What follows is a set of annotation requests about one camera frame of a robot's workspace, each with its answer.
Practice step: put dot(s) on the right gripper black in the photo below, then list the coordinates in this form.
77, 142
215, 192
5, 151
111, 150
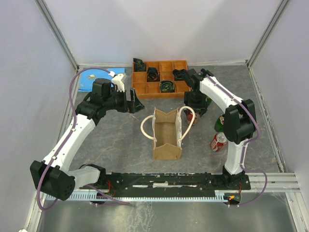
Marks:
202, 107

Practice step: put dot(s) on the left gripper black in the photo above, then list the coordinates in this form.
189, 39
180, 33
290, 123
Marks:
134, 105

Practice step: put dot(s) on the red cola can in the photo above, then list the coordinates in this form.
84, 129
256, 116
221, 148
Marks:
218, 142
189, 117

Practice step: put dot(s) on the green glass bottle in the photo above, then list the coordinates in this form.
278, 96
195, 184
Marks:
208, 100
219, 124

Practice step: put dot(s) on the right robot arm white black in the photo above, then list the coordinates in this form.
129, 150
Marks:
239, 119

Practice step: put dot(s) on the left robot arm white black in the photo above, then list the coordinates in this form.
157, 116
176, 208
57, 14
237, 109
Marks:
52, 175

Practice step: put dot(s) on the dark rolled sock right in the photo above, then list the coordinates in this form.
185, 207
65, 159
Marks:
180, 75

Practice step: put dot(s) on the dark rolled sock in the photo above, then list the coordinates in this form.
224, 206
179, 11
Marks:
152, 75
167, 86
180, 75
139, 65

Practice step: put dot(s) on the orange wooden compartment tray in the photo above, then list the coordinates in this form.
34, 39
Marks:
146, 89

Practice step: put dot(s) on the dark rolled sock lower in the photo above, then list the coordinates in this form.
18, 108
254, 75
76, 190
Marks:
167, 86

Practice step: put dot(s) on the dark rolled sock middle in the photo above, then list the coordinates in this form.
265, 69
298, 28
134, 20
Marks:
152, 75

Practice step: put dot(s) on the dark rolled sock upper left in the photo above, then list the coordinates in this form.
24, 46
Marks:
139, 65

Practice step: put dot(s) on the blue patterned cloth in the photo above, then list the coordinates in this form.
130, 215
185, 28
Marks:
92, 79

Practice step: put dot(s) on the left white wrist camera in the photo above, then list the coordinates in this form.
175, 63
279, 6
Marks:
119, 82

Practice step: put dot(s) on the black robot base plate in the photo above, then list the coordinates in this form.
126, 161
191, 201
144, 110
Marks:
170, 185

